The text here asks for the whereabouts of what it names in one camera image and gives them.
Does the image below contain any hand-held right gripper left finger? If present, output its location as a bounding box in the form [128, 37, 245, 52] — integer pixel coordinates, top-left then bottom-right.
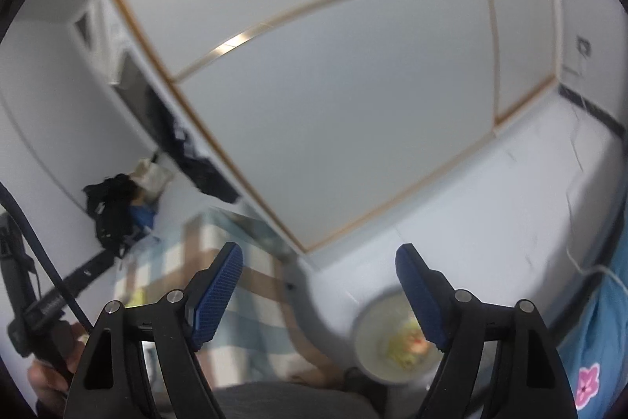
[63, 241, 245, 419]

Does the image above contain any checked tablecloth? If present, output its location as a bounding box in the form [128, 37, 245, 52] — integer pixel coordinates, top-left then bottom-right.
[113, 208, 344, 388]

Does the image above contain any white wardrobe with wood trim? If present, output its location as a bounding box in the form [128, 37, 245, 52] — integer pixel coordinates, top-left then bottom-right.
[86, 0, 562, 273]

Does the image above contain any person's left hand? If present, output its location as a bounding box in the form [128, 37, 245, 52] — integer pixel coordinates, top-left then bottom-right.
[27, 323, 91, 415]

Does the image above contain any blue flower print cloth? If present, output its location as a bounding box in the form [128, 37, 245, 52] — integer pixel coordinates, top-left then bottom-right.
[559, 262, 628, 415]

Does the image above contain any hanging black jacket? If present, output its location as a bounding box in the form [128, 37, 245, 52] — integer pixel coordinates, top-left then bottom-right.
[147, 80, 241, 204]

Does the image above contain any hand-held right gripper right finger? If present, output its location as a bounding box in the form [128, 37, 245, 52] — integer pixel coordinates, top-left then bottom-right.
[395, 243, 579, 419]

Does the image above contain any cream cloth bag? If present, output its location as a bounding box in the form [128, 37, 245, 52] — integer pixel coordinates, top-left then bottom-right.
[130, 159, 172, 204]

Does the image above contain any white bowl with food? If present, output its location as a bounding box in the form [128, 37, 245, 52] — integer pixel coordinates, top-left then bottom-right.
[353, 286, 445, 386]

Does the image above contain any black backpack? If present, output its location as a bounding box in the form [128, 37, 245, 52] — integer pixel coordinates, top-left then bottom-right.
[82, 174, 143, 259]

